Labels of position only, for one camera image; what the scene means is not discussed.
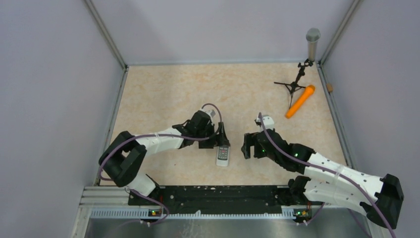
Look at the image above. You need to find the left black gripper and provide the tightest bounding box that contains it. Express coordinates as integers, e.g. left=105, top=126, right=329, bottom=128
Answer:
left=196, top=122, right=230, bottom=149

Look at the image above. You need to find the white remote control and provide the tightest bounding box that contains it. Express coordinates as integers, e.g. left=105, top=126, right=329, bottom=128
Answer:
left=216, top=146, right=230, bottom=167

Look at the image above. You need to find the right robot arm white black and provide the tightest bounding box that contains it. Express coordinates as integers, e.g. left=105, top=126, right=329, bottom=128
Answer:
left=241, top=129, right=404, bottom=230

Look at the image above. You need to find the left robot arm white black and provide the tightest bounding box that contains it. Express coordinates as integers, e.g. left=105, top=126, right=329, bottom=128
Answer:
left=99, top=109, right=220, bottom=205

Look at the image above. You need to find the black mini tripod stand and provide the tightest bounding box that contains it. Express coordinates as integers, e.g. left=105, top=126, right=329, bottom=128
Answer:
left=274, top=59, right=314, bottom=109

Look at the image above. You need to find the orange toy microphone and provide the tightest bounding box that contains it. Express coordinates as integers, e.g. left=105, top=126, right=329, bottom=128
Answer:
left=285, top=85, right=315, bottom=119

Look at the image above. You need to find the small tan block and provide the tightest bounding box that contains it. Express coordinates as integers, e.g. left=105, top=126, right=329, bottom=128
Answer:
left=326, top=83, right=333, bottom=93

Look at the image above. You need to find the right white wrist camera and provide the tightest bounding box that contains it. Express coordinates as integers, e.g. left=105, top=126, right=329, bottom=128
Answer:
left=255, top=115, right=275, bottom=132

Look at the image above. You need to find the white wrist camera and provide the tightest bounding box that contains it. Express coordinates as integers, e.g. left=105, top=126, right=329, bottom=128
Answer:
left=205, top=110, right=216, bottom=120
left=255, top=115, right=275, bottom=132

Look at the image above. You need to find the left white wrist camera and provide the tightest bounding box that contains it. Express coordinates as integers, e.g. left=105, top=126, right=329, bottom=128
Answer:
left=205, top=110, right=216, bottom=120

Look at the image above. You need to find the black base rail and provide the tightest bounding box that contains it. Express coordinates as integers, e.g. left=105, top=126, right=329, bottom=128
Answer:
left=128, top=185, right=307, bottom=215

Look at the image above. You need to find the grey metal cylinder post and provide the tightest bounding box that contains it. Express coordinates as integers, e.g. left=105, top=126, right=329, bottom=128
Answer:
left=306, top=28, right=320, bottom=62

